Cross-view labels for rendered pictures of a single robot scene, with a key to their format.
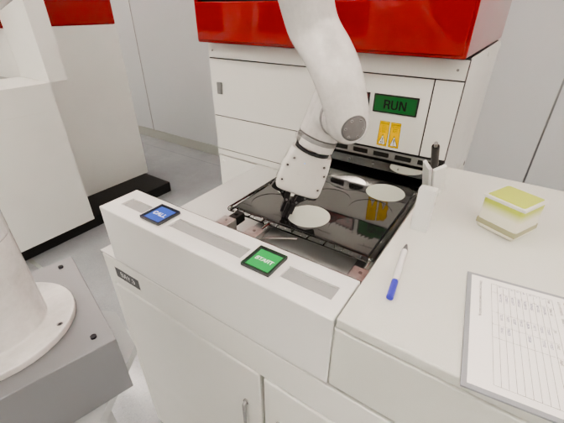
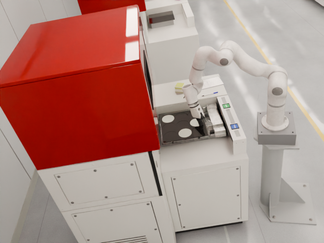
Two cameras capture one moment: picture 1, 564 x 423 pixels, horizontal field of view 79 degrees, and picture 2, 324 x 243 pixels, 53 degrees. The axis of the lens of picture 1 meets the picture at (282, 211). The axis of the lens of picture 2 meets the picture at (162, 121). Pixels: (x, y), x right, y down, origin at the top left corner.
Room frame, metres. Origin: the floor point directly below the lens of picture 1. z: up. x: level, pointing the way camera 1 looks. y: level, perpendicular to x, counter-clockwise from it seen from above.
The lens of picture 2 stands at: (1.93, 1.50, 2.51)
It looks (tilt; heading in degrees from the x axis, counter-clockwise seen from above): 38 degrees down; 239
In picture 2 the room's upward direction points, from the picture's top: 12 degrees counter-clockwise
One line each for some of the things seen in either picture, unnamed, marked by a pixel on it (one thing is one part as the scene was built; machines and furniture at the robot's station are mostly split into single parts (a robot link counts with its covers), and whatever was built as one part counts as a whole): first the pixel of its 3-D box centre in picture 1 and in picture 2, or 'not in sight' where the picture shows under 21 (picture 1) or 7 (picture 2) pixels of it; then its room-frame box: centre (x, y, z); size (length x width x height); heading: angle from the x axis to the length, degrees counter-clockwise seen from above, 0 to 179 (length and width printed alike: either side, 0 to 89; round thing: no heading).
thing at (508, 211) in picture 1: (509, 212); (180, 87); (0.53, -0.42, 1.00); 0.07 x 0.07 x 0.07; 30
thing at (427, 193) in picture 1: (429, 193); not in sight; (0.55, -0.27, 1.03); 0.06 x 0.04 x 0.13; 146
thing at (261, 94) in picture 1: (310, 118); (153, 133); (1.07, -0.09, 1.02); 0.82 x 0.03 x 0.40; 56
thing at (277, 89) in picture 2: not in sight; (276, 90); (0.37, 0.42, 1.23); 0.19 x 0.12 x 0.24; 35
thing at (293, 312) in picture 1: (212, 267); (230, 122); (0.51, 0.13, 0.89); 0.55 x 0.09 x 0.14; 56
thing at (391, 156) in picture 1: (360, 149); not in sight; (0.96, -0.23, 0.96); 0.44 x 0.01 x 0.02; 56
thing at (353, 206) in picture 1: (330, 198); (182, 125); (0.78, -0.12, 0.90); 0.34 x 0.34 x 0.01; 56
